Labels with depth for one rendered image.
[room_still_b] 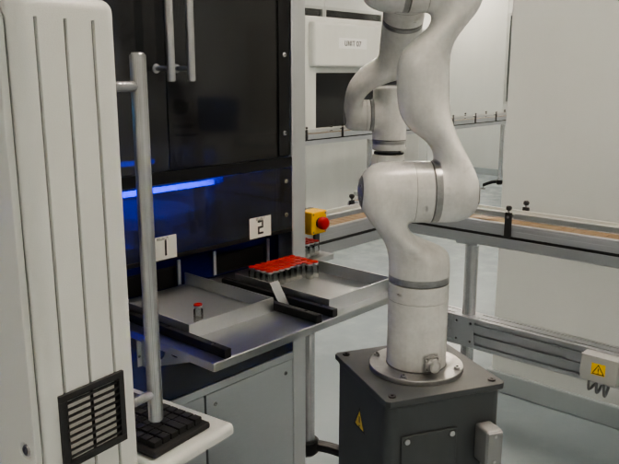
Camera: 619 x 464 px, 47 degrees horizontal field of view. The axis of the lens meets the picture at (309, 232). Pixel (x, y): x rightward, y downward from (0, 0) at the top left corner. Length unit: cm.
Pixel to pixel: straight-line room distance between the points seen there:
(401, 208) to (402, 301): 19
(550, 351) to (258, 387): 106
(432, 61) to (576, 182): 184
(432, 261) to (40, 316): 72
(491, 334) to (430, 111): 152
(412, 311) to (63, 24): 81
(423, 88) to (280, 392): 121
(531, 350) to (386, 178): 147
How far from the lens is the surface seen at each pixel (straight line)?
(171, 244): 185
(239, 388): 214
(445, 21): 140
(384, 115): 176
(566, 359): 266
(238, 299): 185
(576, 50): 313
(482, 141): 1076
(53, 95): 102
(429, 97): 137
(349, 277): 202
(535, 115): 319
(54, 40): 102
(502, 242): 262
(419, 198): 135
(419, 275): 139
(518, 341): 271
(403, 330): 143
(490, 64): 1069
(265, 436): 229
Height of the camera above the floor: 145
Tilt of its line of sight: 13 degrees down
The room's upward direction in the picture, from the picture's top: straight up
